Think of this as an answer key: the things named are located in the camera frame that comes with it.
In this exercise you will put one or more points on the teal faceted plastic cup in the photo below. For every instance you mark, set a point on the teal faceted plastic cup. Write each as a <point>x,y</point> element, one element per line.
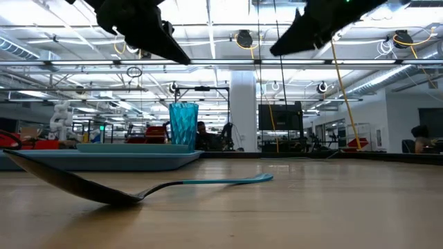
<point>183,126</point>

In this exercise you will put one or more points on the cardboard box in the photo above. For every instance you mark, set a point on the cardboard box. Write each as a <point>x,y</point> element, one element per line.
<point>30,132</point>

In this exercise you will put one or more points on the person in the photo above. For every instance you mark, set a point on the person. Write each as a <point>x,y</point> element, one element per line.
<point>420,136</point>
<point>206,138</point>

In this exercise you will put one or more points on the white pillar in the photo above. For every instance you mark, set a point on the white pillar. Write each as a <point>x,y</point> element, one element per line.
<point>243,110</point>

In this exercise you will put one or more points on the red tool cart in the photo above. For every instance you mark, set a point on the red tool cart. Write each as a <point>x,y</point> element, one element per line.
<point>154,135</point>

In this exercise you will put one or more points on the black background robot arm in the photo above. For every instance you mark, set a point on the black background robot arm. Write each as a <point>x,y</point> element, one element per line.
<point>227,135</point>

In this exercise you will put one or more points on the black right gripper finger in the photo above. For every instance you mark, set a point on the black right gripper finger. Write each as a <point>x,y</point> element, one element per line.
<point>297,38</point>

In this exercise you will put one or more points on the blue plastic tray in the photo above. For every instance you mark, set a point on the blue plastic tray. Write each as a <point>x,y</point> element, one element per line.
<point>104,161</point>

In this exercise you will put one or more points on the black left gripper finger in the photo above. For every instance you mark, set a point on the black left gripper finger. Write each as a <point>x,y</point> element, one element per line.
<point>159,43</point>

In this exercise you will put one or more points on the red triangular object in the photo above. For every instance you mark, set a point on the red triangular object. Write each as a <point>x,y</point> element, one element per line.
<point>358,142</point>

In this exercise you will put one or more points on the black office chair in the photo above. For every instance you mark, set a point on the black office chair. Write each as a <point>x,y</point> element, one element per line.
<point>407,146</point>

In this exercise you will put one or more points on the silver ceiling air duct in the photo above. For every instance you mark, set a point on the silver ceiling air duct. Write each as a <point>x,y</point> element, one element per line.
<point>380,79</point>

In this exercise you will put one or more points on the black monitor screen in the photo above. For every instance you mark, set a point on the black monitor screen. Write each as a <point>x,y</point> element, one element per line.
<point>280,117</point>

